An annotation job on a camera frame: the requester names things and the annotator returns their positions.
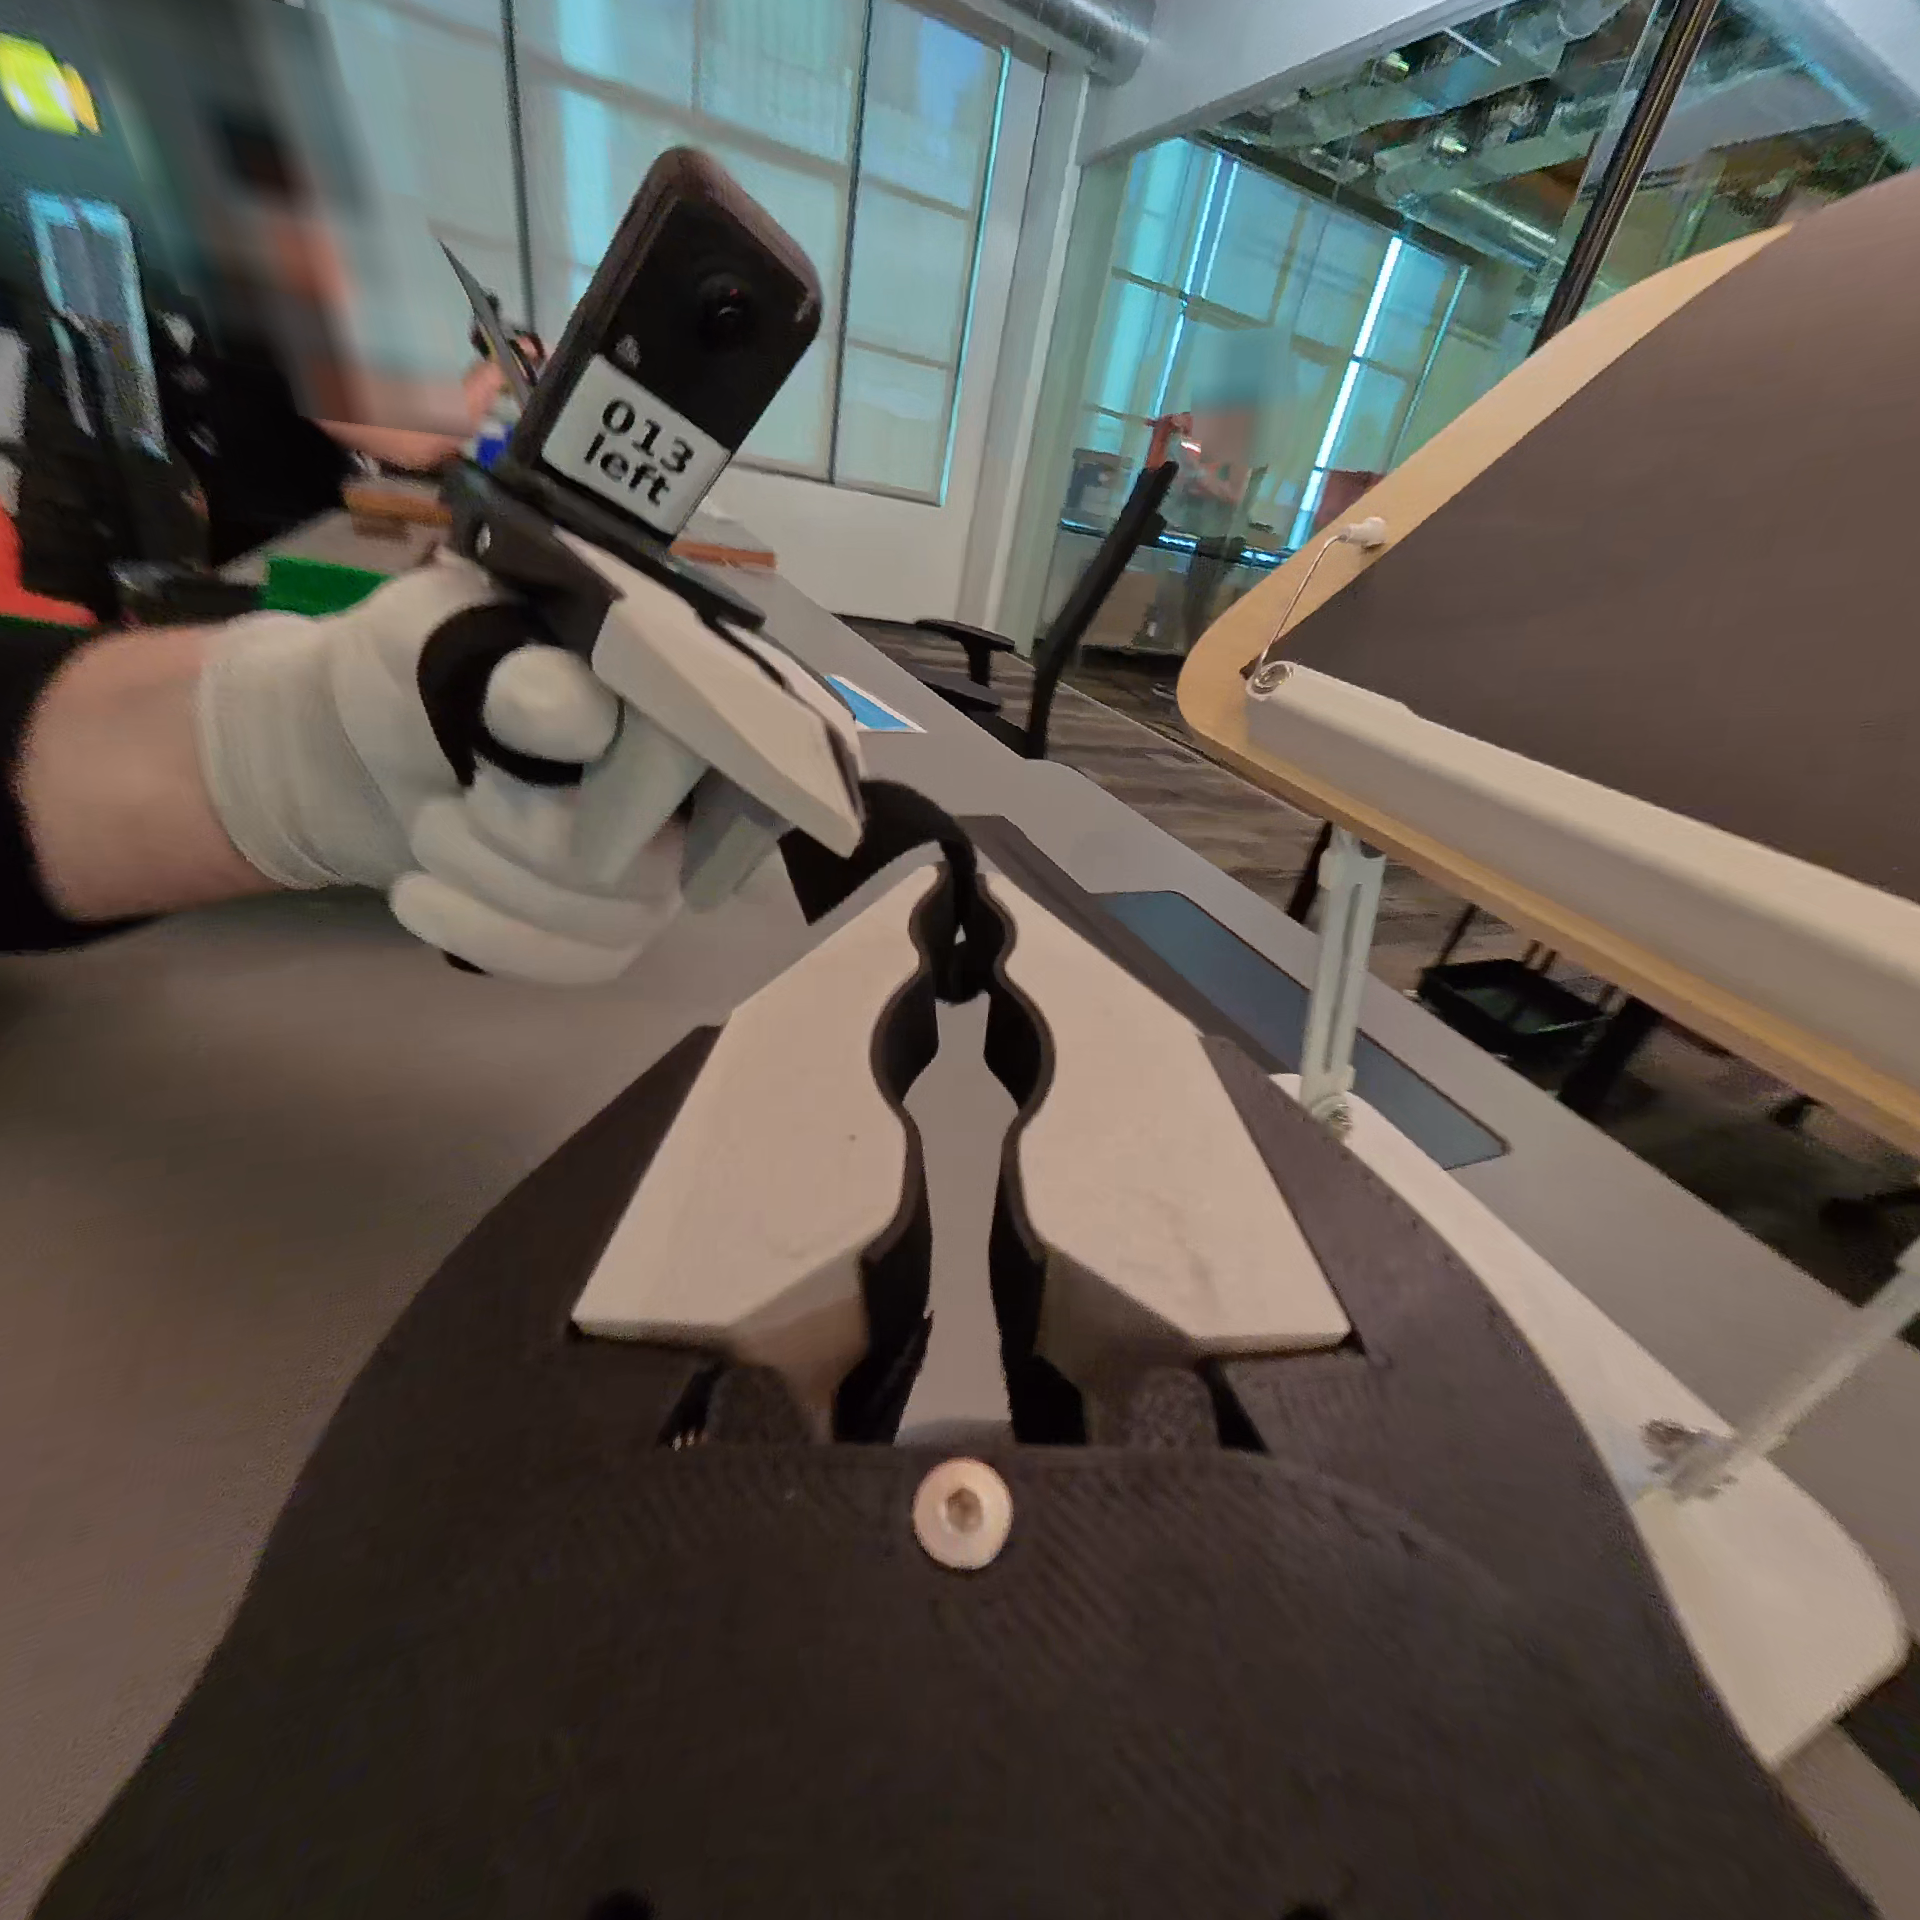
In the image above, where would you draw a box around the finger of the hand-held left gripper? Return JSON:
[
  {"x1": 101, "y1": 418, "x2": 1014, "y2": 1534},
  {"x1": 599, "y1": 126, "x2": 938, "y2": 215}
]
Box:
[
  {"x1": 684, "y1": 784, "x2": 868, "y2": 927},
  {"x1": 591, "y1": 573, "x2": 875, "y2": 860}
]

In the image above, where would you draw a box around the person's left forearm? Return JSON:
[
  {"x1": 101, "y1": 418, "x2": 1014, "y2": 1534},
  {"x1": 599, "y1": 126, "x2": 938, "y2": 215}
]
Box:
[{"x1": 0, "y1": 613, "x2": 286, "y2": 959}]

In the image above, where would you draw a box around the black office chair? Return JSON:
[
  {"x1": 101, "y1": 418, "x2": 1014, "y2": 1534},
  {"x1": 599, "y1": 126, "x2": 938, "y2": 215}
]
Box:
[{"x1": 916, "y1": 455, "x2": 1187, "y2": 760}]

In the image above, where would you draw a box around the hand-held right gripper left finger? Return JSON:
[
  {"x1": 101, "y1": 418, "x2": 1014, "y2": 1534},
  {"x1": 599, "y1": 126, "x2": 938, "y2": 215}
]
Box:
[{"x1": 572, "y1": 863, "x2": 952, "y2": 1446}]

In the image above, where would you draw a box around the person's left hand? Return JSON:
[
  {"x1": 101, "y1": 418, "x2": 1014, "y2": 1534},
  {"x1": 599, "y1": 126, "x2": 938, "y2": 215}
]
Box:
[{"x1": 194, "y1": 560, "x2": 706, "y2": 990}]

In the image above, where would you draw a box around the dark-faced wooden board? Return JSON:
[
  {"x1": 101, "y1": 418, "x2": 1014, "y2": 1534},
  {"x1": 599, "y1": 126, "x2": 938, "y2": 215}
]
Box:
[{"x1": 1176, "y1": 188, "x2": 1920, "y2": 1157}]

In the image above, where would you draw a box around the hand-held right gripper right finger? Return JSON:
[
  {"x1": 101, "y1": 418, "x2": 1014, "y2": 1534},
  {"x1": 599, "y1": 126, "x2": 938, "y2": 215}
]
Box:
[{"x1": 975, "y1": 872, "x2": 1356, "y2": 1446}]

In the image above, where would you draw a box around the black TV cart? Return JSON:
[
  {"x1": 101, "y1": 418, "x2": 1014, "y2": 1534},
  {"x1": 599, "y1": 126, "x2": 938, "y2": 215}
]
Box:
[{"x1": 20, "y1": 194, "x2": 173, "y2": 479}]

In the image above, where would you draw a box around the large window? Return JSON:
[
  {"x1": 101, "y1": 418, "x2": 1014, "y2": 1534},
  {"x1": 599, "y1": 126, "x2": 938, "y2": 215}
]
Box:
[{"x1": 312, "y1": 0, "x2": 1022, "y2": 504}]

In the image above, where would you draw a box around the white leaflet with blue header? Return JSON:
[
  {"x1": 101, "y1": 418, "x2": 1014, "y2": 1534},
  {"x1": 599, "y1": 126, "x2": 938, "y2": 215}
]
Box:
[{"x1": 816, "y1": 671, "x2": 929, "y2": 737}]

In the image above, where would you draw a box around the wooden desk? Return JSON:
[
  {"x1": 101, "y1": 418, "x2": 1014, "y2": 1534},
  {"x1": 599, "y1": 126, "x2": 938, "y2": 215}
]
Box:
[{"x1": 341, "y1": 478, "x2": 780, "y2": 570}]

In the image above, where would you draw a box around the black cable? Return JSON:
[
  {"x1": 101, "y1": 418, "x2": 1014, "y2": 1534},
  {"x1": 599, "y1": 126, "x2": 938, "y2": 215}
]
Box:
[{"x1": 853, "y1": 776, "x2": 1011, "y2": 1008}]

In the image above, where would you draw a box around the green plastic bin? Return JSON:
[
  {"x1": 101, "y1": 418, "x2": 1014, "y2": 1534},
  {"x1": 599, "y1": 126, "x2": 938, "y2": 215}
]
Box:
[{"x1": 262, "y1": 554, "x2": 436, "y2": 618}]

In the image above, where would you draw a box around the white stand with board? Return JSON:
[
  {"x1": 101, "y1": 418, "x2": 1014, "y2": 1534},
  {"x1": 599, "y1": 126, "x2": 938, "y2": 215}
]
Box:
[{"x1": 436, "y1": 239, "x2": 549, "y2": 406}]

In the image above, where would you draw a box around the white adjustable stand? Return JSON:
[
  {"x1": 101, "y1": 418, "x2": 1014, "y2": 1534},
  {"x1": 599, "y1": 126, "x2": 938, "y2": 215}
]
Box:
[{"x1": 1241, "y1": 514, "x2": 1920, "y2": 1774}]

